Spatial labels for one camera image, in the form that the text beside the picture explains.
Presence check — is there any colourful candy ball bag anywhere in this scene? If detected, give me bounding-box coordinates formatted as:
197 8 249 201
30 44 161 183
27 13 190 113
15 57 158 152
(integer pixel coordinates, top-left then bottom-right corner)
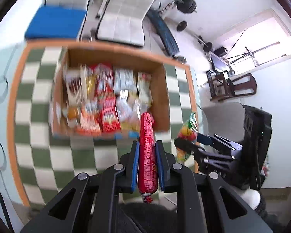
175 112 199 164

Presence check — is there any red sausage stick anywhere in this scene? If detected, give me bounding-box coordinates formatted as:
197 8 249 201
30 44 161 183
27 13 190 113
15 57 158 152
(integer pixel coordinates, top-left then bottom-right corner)
138 112 158 203

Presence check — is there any grey fabric chair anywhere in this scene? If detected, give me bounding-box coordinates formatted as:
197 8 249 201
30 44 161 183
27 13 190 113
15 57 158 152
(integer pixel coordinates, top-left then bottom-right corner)
202 102 245 145

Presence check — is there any dark wooden chair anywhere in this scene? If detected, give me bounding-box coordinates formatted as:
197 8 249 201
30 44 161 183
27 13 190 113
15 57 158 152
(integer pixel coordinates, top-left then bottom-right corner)
206 70 258 102

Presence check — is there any orange panda snack packet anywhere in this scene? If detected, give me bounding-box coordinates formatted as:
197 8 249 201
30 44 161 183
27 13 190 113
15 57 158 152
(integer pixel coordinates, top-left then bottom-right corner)
76 101 101 137

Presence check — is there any red striped snack packet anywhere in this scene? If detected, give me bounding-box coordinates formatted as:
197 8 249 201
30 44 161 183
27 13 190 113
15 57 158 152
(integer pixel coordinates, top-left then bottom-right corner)
98 92 121 133

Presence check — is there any open cardboard box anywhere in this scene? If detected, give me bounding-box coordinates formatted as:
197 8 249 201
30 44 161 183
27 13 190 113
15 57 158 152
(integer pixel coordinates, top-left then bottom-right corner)
49 47 170 139

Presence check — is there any chrome dumbbell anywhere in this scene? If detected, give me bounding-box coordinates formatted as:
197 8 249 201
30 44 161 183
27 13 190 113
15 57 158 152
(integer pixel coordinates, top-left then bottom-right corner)
175 56 187 64

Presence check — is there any white grey snack packet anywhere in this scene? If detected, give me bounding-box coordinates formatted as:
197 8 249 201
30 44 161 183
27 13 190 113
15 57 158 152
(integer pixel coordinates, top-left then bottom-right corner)
114 68 137 94

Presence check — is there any white small snack box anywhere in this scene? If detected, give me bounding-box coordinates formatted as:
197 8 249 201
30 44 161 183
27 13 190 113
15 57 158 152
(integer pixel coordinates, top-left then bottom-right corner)
63 65 88 106

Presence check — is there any floor barbell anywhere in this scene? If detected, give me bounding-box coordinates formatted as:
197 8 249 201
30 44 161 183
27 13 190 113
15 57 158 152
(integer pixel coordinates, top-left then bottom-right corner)
176 21 213 53

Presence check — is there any barbell on rack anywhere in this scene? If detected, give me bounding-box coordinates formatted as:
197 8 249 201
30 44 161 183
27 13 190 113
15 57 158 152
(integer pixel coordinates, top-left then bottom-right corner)
159 0 197 18

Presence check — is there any right white padded chair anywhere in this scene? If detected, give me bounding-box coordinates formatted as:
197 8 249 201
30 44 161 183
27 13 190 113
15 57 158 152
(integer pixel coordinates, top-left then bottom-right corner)
96 0 155 47

